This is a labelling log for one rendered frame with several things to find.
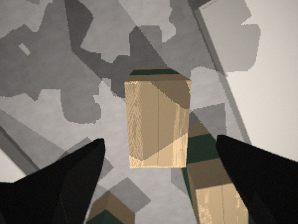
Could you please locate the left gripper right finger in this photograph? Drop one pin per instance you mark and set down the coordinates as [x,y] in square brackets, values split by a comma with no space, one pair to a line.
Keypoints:
[267,183]

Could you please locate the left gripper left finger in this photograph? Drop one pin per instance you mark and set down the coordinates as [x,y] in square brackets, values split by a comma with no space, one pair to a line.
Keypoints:
[59,193]

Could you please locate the white long shallow tray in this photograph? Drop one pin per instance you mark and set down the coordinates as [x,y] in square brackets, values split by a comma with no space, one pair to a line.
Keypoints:
[258,43]
[13,165]

